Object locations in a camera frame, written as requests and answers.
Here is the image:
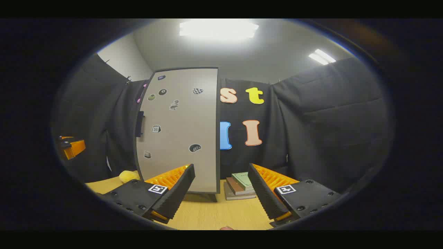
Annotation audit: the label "grey cabinet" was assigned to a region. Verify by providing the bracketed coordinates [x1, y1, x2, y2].
[133, 67, 222, 203]

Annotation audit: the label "black backdrop cloth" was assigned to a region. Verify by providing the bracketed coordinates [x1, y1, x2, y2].
[55, 54, 394, 195]

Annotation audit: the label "brown book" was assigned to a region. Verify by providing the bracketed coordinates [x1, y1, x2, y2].
[226, 177, 256, 196]

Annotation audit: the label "small ceiling light panel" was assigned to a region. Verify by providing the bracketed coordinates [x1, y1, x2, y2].
[308, 48, 337, 66]

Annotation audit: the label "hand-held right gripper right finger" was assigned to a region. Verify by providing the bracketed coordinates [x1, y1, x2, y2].
[247, 163, 342, 224]

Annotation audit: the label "green book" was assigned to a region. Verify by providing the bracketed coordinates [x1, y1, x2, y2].
[231, 172, 255, 191]

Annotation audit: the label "black door handle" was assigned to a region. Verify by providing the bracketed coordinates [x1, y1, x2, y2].
[135, 111, 145, 138]

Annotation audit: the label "large ceiling light panel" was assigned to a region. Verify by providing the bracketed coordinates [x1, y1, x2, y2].
[179, 19, 260, 40]

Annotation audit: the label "grey book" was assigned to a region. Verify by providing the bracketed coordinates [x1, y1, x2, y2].
[223, 182, 257, 201]

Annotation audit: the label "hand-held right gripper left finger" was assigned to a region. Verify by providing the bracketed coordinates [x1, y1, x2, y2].
[99, 164, 196, 224]

